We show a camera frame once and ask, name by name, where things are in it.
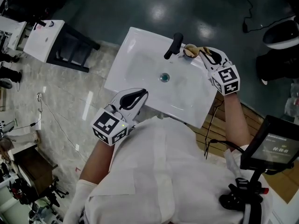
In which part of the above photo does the black faucet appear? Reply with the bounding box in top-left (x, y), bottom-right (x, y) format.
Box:
top-left (164, 32), bottom-right (183, 60)

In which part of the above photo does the person's white shirt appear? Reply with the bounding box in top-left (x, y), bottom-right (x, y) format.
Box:
top-left (63, 118), bottom-right (274, 224)

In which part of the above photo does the black tablet screen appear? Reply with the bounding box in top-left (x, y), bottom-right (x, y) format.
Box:
top-left (240, 115), bottom-right (299, 175)

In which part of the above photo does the flat brown cardboard box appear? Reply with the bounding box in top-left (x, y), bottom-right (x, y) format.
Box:
top-left (261, 169), bottom-right (299, 205)

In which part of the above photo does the white ceramic sink basin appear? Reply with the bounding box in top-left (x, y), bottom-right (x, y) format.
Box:
top-left (104, 27), bottom-right (218, 129)

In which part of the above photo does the black tablet mount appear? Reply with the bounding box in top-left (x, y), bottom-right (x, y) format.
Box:
top-left (219, 169), bottom-right (269, 224)

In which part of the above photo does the black floor cable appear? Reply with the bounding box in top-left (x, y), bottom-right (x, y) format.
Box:
top-left (242, 0), bottom-right (278, 34)
top-left (13, 98), bottom-right (44, 130)

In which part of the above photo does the wooden slat platform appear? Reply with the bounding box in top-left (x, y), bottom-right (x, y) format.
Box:
top-left (192, 93), bottom-right (268, 160)

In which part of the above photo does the person's left forearm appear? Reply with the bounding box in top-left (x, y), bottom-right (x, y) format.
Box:
top-left (79, 139), bottom-right (115, 185)

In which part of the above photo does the clear plastic bag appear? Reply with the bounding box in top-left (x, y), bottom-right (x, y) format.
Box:
top-left (285, 83), bottom-right (299, 123)

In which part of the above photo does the black metal basin stand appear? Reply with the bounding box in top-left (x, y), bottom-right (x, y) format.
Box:
top-left (45, 22), bottom-right (101, 73)

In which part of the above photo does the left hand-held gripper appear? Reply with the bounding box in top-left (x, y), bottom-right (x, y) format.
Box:
top-left (90, 88), bottom-right (149, 146)

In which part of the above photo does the person's right forearm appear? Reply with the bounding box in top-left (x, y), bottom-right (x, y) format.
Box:
top-left (223, 93), bottom-right (249, 149)

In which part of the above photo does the black swivel chair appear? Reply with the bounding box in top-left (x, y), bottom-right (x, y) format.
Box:
top-left (35, 176), bottom-right (70, 213)

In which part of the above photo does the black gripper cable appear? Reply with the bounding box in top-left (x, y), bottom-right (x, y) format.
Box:
top-left (204, 99), bottom-right (245, 160)

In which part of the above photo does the white table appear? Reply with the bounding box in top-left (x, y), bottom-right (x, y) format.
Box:
top-left (0, 16), bottom-right (28, 51)

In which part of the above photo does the dark brown wooden cabinet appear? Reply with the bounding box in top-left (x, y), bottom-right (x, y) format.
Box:
top-left (14, 146), bottom-right (59, 197)

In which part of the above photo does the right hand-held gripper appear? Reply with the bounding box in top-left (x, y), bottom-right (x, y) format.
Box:
top-left (199, 47), bottom-right (241, 96)

